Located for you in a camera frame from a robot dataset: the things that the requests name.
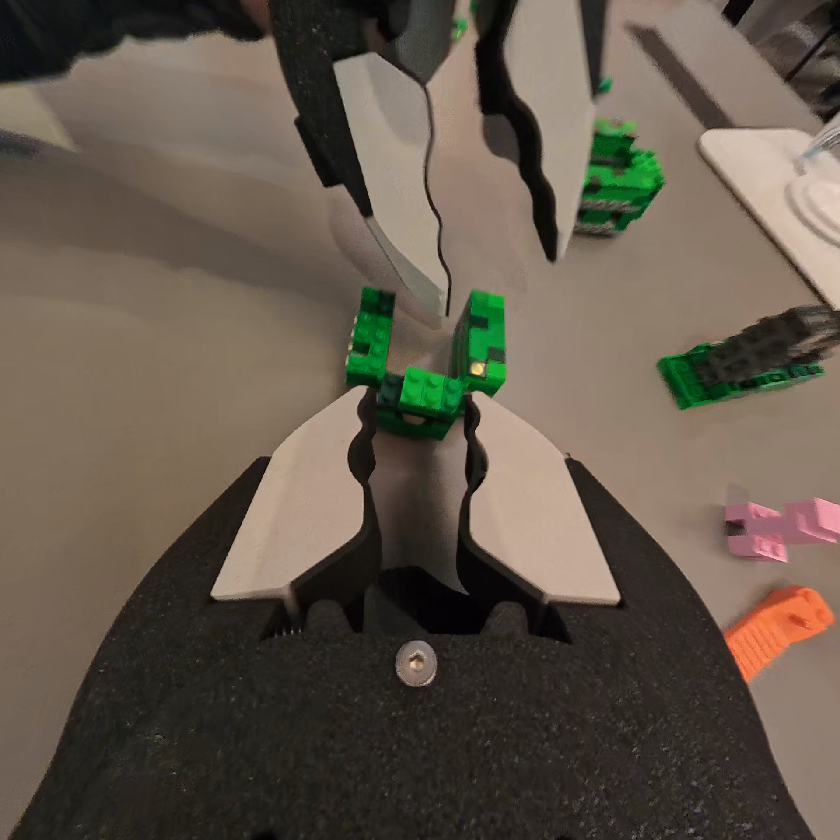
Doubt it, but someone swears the grey desk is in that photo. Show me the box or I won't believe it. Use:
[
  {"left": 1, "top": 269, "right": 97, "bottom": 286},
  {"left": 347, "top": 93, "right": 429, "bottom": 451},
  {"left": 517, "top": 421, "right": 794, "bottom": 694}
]
[{"left": 0, "top": 20, "right": 840, "bottom": 840}]

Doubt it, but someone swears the green and grey brick assembly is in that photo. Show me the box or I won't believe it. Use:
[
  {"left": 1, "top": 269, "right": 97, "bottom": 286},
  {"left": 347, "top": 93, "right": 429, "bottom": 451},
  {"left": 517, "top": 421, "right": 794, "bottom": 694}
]
[
  {"left": 592, "top": 118, "right": 639, "bottom": 155},
  {"left": 574, "top": 147, "right": 665, "bottom": 238}
]

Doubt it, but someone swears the green U-shaped brick assembly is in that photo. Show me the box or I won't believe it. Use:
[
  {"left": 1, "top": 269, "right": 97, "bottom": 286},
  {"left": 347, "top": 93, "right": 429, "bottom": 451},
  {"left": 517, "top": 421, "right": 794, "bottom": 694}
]
[{"left": 346, "top": 289, "right": 508, "bottom": 441}]

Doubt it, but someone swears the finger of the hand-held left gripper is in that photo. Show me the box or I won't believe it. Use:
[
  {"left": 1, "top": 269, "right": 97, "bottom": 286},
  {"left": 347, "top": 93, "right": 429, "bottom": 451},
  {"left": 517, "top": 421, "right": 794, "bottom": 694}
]
[
  {"left": 474, "top": 0, "right": 597, "bottom": 265},
  {"left": 331, "top": 52, "right": 455, "bottom": 330}
]

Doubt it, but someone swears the orange brick separator tool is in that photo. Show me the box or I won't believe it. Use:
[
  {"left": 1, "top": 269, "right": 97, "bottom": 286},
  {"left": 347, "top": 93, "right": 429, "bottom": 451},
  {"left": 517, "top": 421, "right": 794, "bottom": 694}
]
[{"left": 722, "top": 585, "right": 836, "bottom": 685}]

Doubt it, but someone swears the book stand with white base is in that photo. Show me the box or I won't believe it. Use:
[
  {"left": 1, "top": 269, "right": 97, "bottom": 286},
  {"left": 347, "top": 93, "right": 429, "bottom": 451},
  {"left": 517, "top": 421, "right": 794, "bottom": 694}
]
[{"left": 697, "top": 112, "right": 840, "bottom": 311}]

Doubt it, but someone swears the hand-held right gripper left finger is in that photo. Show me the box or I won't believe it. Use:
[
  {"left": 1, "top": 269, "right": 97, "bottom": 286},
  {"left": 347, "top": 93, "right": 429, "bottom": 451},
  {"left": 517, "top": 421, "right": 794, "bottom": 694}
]
[{"left": 210, "top": 387, "right": 383, "bottom": 632}]

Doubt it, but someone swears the pink brick pig figure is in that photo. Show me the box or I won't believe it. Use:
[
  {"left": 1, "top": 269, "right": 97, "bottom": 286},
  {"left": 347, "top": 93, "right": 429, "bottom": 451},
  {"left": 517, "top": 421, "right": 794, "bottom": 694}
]
[{"left": 724, "top": 497, "right": 840, "bottom": 563}]

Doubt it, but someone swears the green plate dark grey assembly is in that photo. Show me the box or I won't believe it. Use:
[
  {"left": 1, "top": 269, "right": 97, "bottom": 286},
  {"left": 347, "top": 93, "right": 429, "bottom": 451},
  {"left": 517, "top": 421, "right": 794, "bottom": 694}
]
[{"left": 656, "top": 305, "right": 829, "bottom": 412}]

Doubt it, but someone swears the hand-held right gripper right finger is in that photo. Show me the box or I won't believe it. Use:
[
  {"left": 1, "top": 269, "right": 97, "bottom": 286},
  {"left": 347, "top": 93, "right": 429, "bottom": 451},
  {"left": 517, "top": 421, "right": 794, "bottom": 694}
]
[{"left": 458, "top": 392, "right": 622, "bottom": 635}]

